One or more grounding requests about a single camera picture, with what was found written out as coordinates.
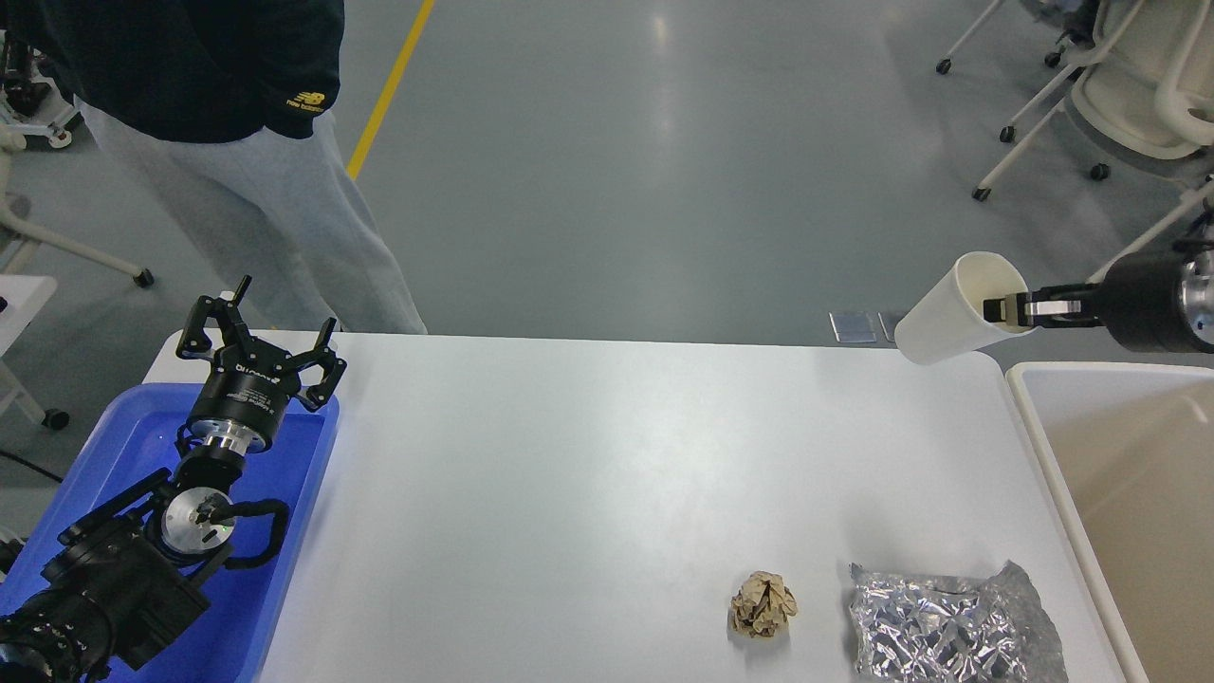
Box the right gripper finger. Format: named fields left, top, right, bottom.
left=983, top=286, right=1104, bottom=329

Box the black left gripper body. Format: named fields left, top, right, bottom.
left=185, top=345, right=300, bottom=453

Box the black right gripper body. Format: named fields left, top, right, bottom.
left=1094, top=250, right=1213, bottom=354

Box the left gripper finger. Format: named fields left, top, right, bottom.
left=176, top=275, right=255, bottom=362
left=277, top=317, right=347, bottom=414

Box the white paper cup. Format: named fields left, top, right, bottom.
left=894, top=251, right=1031, bottom=366

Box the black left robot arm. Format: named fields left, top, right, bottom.
left=2, top=277, right=347, bottom=682

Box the white plastic bin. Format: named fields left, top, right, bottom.
left=1006, top=362, right=1213, bottom=682

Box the metal floor plate right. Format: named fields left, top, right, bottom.
left=877, top=311, right=906, bottom=345

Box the metal floor plate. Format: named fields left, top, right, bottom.
left=829, top=311, right=877, bottom=345
left=877, top=311, right=906, bottom=345

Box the white office chair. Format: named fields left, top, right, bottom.
left=970, top=1, right=1212, bottom=258

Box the metal floor plate left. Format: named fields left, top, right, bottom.
left=829, top=311, right=877, bottom=345

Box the person in grey trousers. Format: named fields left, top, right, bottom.
left=2, top=1, right=429, bottom=336

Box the blue plastic tray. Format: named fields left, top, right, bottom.
left=0, top=382, right=340, bottom=683

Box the white chair base left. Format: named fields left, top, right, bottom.
left=0, top=123, right=157, bottom=288

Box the crumpled silver foil bag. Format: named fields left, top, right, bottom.
left=849, top=562, right=1070, bottom=682

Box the crumpled brown paper ball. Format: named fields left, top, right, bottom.
left=727, top=571, right=800, bottom=638

